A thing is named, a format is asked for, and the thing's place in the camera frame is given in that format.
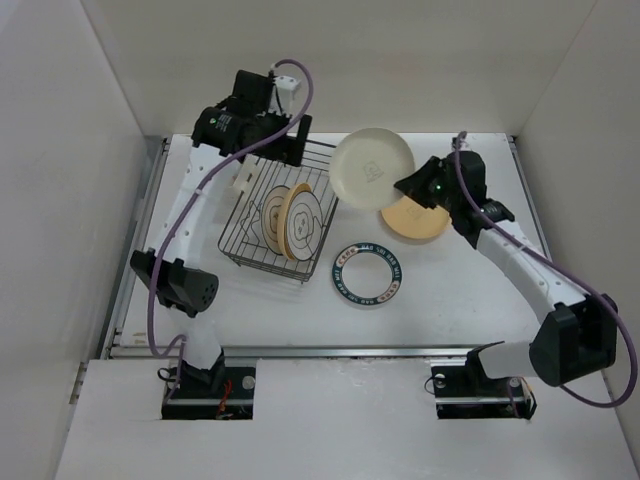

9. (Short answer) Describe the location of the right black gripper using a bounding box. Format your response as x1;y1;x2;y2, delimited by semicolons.
396;155;461;212

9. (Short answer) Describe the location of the yellow plate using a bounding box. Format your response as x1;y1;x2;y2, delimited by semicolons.
380;197;451;244

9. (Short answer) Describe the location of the plain cream plate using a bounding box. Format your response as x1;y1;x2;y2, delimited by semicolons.
329;128;416;211

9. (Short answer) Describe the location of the cream plate green ring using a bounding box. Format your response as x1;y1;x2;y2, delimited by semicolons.
260;184;292;256

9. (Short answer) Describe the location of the white plate green lettered rim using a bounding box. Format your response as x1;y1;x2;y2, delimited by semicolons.
331;242;404;309

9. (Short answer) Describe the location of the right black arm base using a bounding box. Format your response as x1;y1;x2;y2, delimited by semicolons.
425;362;538;421

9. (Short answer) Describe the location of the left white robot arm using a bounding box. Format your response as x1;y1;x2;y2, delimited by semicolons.
130;69;314;398

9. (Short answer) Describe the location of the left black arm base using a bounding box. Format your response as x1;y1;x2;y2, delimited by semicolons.
157;359;256;421

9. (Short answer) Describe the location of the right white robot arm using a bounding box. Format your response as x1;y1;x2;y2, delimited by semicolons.
394;151;617;394

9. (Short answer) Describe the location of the yellow-backed white plate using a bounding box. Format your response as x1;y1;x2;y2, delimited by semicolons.
277;183;322;261

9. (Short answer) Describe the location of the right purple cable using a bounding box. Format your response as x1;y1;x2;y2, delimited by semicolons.
452;130;639;409

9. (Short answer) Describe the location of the purple cable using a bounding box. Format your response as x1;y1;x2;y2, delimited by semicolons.
452;130;639;409
147;58;316;406

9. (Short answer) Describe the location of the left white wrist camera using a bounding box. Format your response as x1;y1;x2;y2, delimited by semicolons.
269;75;301;116

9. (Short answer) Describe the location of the grey wire dish rack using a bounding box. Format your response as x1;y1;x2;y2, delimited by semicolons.
218;140;338;283

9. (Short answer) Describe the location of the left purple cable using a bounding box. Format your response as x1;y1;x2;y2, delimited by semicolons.
147;58;316;406

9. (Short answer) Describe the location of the aluminium table rail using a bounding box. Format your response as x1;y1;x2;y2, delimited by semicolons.
100;133;548;359

